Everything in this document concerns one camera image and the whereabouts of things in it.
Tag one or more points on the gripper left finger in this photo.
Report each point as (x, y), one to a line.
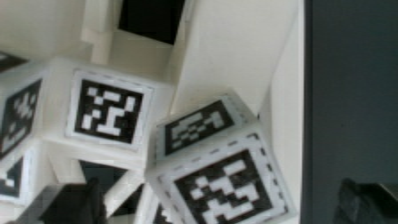
(77, 207)

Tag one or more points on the white chair back frame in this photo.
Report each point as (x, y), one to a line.
(213, 55)

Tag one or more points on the white chair leg tagged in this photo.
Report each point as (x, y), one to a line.
(212, 171)

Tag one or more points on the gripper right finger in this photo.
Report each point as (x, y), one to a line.
(366, 203)

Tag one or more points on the white chair leg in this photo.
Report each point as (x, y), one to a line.
(82, 106)

